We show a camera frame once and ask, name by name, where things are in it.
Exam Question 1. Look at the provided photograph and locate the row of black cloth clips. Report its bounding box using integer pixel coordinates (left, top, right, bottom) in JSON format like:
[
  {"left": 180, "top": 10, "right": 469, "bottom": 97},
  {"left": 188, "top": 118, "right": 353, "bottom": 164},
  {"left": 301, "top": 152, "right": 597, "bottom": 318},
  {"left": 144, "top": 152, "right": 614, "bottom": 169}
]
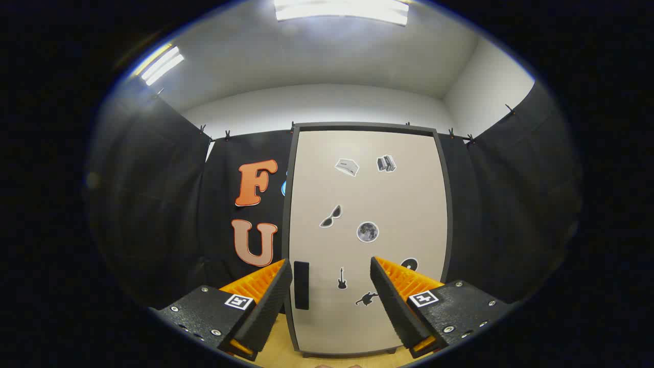
[{"left": 153, "top": 89, "right": 514, "bottom": 144}]

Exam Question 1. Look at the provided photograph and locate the beige shoe cabinet door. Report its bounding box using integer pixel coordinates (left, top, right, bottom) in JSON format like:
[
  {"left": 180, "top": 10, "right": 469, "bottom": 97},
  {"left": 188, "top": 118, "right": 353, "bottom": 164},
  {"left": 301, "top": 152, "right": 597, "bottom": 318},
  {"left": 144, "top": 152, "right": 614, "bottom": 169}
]
[{"left": 289, "top": 129, "right": 449, "bottom": 354}]

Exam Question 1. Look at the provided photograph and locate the grey shoe cabinet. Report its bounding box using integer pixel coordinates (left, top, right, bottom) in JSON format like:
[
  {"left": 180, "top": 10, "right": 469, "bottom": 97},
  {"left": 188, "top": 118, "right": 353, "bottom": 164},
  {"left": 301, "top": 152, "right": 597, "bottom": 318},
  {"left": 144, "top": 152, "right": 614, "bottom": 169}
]
[{"left": 282, "top": 122, "right": 454, "bottom": 358}]

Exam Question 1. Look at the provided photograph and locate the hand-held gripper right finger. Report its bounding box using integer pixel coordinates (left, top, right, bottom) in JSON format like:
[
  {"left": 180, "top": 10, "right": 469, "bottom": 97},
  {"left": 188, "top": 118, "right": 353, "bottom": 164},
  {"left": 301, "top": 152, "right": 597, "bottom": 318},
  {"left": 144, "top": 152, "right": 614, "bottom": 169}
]
[{"left": 369, "top": 256, "right": 514, "bottom": 359}]

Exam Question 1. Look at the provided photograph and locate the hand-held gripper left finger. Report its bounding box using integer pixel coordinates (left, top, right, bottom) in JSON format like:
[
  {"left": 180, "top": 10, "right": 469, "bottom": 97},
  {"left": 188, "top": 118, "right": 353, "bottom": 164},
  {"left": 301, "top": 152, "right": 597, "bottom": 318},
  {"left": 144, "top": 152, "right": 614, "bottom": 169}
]
[{"left": 148, "top": 258, "right": 293, "bottom": 362}]

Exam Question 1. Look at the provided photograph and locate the wide ceiling light panel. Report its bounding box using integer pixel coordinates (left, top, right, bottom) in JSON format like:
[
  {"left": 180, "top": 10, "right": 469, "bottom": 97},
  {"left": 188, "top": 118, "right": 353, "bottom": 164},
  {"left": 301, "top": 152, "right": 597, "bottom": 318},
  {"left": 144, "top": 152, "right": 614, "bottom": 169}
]
[{"left": 273, "top": 0, "right": 409, "bottom": 26}]

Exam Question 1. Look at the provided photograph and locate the narrow ceiling light panel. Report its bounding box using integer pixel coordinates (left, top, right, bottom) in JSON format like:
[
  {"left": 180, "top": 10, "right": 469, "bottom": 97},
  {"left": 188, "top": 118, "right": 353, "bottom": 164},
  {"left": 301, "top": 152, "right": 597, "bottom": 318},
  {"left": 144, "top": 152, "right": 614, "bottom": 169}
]
[{"left": 139, "top": 46, "right": 184, "bottom": 86}]

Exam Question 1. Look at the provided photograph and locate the black backdrop cloth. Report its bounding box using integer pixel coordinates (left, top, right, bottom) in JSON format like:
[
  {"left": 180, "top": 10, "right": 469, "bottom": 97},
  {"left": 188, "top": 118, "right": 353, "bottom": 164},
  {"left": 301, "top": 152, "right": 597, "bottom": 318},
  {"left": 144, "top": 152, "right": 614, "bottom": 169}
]
[{"left": 87, "top": 79, "right": 583, "bottom": 307}]

